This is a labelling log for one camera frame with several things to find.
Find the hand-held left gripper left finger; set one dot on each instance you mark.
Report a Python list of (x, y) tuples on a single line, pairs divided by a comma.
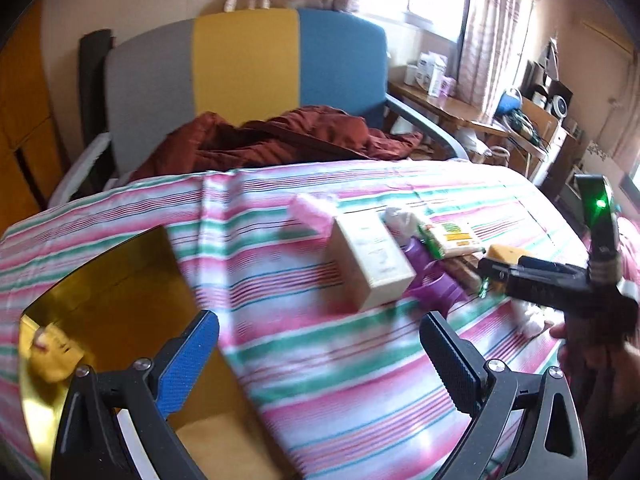
[(187, 355)]

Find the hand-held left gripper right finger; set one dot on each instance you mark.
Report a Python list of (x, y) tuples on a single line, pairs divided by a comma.
[(450, 362)]

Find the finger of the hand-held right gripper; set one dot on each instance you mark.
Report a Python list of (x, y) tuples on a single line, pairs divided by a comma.
[(500, 272)]

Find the yellow sponge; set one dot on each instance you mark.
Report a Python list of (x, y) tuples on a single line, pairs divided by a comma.
[(502, 254)]

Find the brown brush with green tab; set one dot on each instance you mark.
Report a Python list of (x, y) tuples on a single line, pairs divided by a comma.
[(465, 272)]

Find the purple plastic cup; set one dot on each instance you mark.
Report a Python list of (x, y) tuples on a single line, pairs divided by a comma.
[(430, 282)]

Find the cardboard box with gold lining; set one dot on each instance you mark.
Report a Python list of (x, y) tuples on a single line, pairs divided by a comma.
[(125, 280)]

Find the beige carton box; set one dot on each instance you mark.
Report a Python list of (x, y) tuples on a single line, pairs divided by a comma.
[(367, 265)]

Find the pink soft packet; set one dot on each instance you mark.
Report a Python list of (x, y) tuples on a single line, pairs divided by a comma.
[(310, 210)]

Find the person's right hand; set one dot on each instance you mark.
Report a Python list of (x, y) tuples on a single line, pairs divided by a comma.
[(590, 360)]

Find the white crumpled wad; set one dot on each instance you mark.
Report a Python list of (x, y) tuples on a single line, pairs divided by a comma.
[(531, 320)]

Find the green yellow packet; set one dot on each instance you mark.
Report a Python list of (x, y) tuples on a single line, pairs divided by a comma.
[(452, 237)]

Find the small white bottle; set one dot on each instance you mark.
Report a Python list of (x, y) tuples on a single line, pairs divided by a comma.
[(397, 222)]

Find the striped bed sheet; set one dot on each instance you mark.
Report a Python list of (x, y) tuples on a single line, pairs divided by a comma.
[(325, 390)]

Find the wooden side cabinet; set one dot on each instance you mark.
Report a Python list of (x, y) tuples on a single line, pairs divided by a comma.
[(545, 135)]

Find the wooden desk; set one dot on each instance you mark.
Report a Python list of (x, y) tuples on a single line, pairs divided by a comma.
[(450, 110)]

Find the blue bag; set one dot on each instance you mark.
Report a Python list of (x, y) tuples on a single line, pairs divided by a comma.
[(510, 101)]

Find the small pink box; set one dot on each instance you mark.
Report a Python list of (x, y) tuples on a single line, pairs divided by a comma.
[(447, 85)]

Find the white carton box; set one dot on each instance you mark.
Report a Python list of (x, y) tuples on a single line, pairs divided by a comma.
[(435, 75)]

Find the red-brown jacket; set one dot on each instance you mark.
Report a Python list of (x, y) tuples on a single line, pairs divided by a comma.
[(280, 140)]

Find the wooden wardrobe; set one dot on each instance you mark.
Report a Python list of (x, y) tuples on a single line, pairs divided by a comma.
[(25, 125)]

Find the grey yellow blue chair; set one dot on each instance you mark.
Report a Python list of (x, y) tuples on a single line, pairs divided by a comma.
[(245, 65)]

